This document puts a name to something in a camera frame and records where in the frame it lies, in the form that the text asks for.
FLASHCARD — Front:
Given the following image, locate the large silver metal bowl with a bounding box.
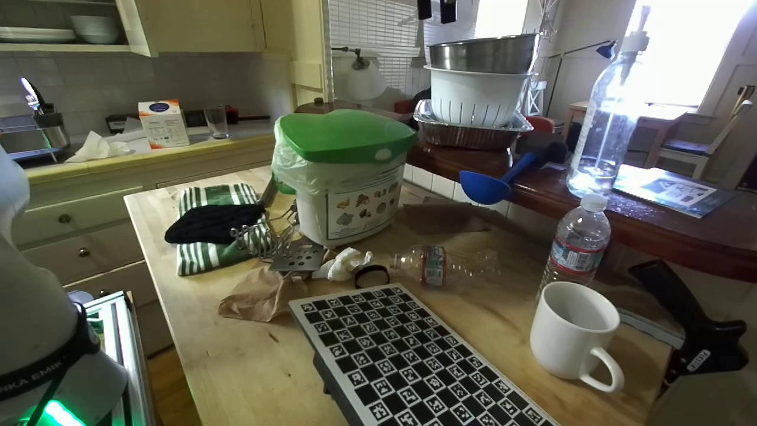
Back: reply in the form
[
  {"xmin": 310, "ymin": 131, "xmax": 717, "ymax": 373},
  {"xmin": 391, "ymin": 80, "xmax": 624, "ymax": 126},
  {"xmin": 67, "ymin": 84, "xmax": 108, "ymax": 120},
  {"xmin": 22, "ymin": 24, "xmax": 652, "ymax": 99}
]
[{"xmin": 425, "ymin": 31, "xmax": 543, "ymax": 76}]

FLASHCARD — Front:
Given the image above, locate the white shelf bowl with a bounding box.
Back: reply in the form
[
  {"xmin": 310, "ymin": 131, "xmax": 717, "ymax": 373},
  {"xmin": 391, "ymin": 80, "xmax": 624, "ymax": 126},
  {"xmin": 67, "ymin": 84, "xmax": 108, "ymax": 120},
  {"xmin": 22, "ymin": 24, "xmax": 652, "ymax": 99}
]
[{"xmin": 69, "ymin": 12, "xmax": 127, "ymax": 47}]

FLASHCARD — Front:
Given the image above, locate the white bin with green lid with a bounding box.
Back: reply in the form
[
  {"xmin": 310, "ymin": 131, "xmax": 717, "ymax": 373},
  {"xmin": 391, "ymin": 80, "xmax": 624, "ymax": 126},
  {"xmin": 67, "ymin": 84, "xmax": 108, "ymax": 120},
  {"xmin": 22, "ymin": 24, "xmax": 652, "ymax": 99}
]
[{"xmin": 270, "ymin": 107, "xmax": 419, "ymax": 248}]

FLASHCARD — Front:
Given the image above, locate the crumpled white tissue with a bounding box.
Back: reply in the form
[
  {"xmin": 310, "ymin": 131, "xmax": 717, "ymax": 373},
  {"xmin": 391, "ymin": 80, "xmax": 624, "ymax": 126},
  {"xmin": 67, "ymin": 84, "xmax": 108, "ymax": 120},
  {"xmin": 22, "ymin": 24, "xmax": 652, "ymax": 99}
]
[{"xmin": 316, "ymin": 247, "xmax": 375, "ymax": 283}]

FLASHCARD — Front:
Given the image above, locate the crushed clear plastic bottle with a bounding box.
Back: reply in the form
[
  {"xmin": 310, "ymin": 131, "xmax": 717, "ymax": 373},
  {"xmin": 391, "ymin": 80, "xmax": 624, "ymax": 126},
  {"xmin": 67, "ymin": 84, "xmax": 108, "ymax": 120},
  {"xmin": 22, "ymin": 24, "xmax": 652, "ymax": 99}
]
[{"xmin": 391, "ymin": 242, "xmax": 504, "ymax": 292}]

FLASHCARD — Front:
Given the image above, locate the slotted metal grater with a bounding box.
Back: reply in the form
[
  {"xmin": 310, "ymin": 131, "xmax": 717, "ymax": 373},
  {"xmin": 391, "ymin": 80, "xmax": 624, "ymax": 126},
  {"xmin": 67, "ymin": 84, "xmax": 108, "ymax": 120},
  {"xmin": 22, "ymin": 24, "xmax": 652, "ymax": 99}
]
[{"xmin": 270, "ymin": 238, "xmax": 329, "ymax": 280}]

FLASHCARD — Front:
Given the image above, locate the blue plastic scoop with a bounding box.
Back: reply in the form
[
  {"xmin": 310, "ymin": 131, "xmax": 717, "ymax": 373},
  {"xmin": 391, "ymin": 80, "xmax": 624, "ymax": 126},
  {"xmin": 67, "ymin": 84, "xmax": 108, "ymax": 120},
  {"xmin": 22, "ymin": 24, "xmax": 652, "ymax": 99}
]
[{"xmin": 457, "ymin": 148, "xmax": 548, "ymax": 205}]

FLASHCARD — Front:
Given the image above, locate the aluminium foil tray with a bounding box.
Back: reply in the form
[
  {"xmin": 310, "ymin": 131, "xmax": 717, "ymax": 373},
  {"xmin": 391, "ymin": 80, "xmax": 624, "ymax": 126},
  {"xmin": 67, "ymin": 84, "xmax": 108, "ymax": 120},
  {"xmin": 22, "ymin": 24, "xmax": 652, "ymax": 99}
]
[{"xmin": 413, "ymin": 96, "xmax": 537, "ymax": 153}]

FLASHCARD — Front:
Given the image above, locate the metal whisk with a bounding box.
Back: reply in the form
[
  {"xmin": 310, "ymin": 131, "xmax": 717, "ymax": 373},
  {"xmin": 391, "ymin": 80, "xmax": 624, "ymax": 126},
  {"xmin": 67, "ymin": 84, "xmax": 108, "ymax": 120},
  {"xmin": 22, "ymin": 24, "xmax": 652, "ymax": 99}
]
[{"xmin": 231, "ymin": 209, "xmax": 299, "ymax": 256}]

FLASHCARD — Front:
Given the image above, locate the crumpled brown paper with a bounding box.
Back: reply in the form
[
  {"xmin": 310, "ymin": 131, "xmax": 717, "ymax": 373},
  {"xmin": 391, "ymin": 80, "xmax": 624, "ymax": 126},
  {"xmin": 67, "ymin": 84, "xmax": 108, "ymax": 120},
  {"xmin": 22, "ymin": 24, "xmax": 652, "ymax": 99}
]
[{"xmin": 218, "ymin": 266, "xmax": 287, "ymax": 323}]

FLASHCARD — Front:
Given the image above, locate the white plastic colander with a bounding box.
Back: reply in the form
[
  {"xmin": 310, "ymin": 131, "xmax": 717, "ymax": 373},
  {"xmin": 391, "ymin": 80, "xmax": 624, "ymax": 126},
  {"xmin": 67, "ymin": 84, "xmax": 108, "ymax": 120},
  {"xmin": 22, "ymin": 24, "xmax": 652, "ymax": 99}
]
[{"xmin": 426, "ymin": 67, "xmax": 532, "ymax": 131}]

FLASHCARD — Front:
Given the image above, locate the black cloth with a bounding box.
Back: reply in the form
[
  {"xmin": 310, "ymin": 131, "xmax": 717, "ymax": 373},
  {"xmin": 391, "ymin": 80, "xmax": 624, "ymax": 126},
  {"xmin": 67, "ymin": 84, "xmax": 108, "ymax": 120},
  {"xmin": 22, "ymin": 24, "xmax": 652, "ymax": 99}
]
[{"xmin": 164, "ymin": 200, "xmax": 270, "ymax": 247}]

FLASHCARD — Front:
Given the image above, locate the green white striped towel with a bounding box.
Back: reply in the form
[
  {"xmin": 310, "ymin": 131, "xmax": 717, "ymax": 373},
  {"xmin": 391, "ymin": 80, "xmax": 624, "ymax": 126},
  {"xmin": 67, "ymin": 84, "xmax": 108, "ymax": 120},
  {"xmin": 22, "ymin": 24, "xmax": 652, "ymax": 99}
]
[{"xmin": 174, "ymin": 183, "xmax": 276, "ymax": 280}]

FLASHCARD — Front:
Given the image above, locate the clear drinking glass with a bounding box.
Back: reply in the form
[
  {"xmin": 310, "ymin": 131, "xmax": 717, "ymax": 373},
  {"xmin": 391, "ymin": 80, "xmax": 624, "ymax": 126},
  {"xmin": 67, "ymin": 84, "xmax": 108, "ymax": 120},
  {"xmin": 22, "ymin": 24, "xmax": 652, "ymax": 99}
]
[{"xmin": 201, "ymin": 105, "xmax": 232, "ymax": 142}]

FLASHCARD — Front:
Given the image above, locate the small plastic water bottle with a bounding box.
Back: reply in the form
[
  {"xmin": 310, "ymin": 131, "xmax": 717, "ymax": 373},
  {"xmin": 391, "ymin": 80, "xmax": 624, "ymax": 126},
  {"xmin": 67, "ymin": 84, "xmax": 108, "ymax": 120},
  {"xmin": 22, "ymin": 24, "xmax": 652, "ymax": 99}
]
[{"xmin": 543, "ymin": 195, "xmax": 616, "ymax": 292}]

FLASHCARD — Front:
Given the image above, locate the white ceramic mug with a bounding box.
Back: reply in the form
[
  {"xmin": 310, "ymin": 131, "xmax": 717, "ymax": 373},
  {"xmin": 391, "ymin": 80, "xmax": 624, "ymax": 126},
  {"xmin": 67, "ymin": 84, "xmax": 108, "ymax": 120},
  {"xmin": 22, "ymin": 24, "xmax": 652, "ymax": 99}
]
[{"xmin": 527, "ymin": 280, "xmax": 627, "ymax": 396}]

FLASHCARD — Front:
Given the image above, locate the white blue carton box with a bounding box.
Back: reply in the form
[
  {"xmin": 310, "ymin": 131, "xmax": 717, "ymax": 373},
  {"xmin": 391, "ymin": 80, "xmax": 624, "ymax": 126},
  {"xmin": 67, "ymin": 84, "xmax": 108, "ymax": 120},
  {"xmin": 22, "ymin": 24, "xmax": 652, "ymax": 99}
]
[{"xmin": 137, "ymin": 96, "xmax": 193, "ymax": 152}]

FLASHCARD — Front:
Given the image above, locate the tall clear spray bottle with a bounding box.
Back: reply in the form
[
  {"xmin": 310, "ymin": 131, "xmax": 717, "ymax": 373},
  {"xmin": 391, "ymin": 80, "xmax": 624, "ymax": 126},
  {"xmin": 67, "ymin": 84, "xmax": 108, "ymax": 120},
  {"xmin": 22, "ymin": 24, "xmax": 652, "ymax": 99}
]
[{"xmin": 567, "ymin": 5, "xmax": 654, "ymax": 200}]

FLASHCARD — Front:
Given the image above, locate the desk lamp with blue head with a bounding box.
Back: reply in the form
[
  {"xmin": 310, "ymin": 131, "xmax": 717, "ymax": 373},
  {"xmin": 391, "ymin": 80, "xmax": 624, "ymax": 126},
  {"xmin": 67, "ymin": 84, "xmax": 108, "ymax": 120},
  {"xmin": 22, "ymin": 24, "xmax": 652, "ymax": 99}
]
[{"xmin": 543, "ymin": 38, "xmax": 620, "ymax": 124}]

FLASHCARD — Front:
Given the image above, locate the white crumpled paper towel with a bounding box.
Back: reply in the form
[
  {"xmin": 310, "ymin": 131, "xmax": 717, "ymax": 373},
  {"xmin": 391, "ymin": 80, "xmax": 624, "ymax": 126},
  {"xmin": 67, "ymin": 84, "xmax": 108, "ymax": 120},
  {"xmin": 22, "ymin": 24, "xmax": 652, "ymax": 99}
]
[{"xmin": 67, "ymin": 128, "xmax": 151, "ymax": 165}]

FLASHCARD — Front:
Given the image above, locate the printed booklet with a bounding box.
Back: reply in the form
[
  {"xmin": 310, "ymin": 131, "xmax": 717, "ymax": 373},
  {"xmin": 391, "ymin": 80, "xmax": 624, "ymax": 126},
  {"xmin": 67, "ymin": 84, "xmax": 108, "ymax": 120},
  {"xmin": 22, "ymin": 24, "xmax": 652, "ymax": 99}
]
[{"xmin": 613, "ymin": 164, "xmax": 742, "ymax": 219}]

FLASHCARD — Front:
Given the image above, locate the brown wooden bar counter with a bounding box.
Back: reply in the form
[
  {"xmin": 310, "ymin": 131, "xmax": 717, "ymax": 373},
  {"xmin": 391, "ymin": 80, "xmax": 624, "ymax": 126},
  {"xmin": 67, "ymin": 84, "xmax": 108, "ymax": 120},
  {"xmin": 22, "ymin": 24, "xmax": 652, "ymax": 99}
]
[{"xmin": 406, "ymin": 139, "xmax": 757, "ymax": 283}]

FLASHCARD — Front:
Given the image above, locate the cream kitchen drawer cabinet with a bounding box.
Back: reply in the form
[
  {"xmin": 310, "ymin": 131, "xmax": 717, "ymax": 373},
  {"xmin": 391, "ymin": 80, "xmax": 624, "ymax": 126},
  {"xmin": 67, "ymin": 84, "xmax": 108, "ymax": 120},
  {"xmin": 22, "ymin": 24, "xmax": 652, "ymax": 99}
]
[{"xmin": 11, "ymin": 138, "xmax": 276, "ymax": 358}]

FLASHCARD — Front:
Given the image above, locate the wooden chair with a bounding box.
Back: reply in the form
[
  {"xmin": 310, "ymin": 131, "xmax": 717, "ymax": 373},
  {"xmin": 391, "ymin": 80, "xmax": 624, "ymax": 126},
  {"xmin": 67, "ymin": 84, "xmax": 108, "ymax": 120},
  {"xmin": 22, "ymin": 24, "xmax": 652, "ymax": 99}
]
[{"xmin": 656, "ymin": 96, "xmax": 747, "ymax": 180}]

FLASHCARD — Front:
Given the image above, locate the black kitchen appliance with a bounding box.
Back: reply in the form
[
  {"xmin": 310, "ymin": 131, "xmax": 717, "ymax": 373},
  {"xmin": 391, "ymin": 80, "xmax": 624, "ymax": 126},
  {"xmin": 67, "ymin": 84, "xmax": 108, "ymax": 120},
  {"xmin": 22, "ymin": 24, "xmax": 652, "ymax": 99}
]
[{"xmin": 0, "ymin": 76, "xmax": 72, "ymax": 164}]

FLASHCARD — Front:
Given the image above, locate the white plate stack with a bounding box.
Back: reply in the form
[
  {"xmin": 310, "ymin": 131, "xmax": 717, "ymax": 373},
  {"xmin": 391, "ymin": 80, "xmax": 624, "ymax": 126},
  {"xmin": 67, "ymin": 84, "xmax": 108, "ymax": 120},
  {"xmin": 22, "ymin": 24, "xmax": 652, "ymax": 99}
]
[{"xmin": 0, "ymin": 24, "xmax": 78, "ymax": 45}]

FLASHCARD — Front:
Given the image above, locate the black ring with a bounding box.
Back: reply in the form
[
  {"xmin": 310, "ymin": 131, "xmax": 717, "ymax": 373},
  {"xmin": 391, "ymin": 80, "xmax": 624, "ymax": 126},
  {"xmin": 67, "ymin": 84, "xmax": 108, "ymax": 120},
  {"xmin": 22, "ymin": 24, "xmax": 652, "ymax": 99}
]
[{"xmin": 352, "ymin": 263, "xmax": 393, "ymax": 292}]

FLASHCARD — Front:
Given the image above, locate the cream wall cupboard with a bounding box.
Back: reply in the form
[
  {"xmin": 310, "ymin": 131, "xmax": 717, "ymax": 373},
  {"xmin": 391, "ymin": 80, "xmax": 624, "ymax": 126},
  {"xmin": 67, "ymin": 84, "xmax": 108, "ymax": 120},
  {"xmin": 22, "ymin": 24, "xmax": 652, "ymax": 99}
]
[{"xmin": 0, "ymin": 0, "xmax": 268, "ymax": 58}]

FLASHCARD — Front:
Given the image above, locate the aluminium frame mount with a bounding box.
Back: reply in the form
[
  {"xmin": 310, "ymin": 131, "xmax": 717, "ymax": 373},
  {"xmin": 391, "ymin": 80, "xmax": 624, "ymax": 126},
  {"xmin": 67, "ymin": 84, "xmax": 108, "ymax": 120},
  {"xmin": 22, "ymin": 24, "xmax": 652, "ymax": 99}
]
[{"xmin": 82, "ymin": 289, "xmax": 157, "ymax": 426}]

